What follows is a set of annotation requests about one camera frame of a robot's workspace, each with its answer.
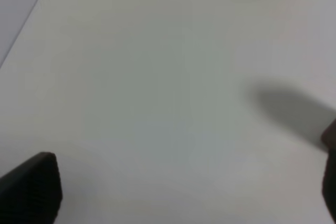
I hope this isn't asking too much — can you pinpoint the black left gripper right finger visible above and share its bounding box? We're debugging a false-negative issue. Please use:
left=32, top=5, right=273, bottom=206
left=322, top=150, right=336, bottom=223

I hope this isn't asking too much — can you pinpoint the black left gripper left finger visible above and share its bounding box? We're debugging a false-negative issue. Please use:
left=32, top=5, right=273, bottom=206
left=1, top=152, right=62, bottom=224

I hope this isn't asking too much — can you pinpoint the clear bottle with pink label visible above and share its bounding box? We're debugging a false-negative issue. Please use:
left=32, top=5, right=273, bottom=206
left=321, top=120, right=336, bottom=150

